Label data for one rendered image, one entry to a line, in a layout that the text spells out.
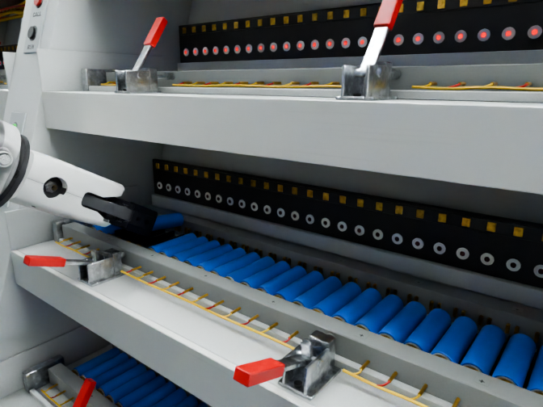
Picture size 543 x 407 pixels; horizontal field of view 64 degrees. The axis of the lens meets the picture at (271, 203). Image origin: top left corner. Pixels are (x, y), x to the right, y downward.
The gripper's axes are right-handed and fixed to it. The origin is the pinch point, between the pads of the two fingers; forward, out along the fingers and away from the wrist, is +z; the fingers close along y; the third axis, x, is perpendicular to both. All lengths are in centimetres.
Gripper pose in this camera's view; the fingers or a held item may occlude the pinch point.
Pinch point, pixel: (132, 217)
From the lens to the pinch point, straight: 55.1
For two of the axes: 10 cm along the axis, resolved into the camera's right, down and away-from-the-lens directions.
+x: -3.2, 9.4, -1.5
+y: -7.7, -1.7, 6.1
